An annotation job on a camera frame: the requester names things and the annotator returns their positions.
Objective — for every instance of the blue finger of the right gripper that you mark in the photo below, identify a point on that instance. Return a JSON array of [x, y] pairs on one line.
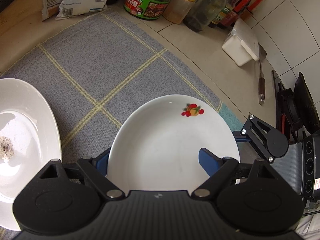
[[239, 137]]

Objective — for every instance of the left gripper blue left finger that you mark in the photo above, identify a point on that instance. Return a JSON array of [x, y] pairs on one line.
[[101, 162]]

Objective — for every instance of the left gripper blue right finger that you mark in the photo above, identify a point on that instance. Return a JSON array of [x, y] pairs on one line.
[[214, 165]]

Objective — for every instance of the white fruit plate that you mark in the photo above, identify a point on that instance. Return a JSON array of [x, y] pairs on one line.
[[157, 147]]

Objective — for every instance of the stained white plate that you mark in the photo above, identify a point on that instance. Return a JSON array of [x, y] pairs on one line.
[[29, 139]]

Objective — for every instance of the black gas stove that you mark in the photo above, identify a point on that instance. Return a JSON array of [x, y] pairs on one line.
[[296, 113]]

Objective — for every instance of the grey blue checked mat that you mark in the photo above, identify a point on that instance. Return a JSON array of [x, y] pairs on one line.
[[98, 71]]

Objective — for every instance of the white seasoning box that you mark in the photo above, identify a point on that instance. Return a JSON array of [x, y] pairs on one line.
[[241, 44]]

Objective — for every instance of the clear glass bottle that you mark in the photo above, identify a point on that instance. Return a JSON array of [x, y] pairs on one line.
[[206, 12]]

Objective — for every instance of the red label sauce bottles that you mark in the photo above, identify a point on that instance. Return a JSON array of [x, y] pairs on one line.
[[233, 10]]

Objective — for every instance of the yellow lid spice jar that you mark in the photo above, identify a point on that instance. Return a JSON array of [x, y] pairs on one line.
[[176, 10]]

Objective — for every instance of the bamboo cutting board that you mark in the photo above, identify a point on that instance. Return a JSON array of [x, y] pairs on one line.
[[17, 11]]

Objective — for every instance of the wooden handle spatula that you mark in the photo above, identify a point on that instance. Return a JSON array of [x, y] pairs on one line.
[[261, 85]]

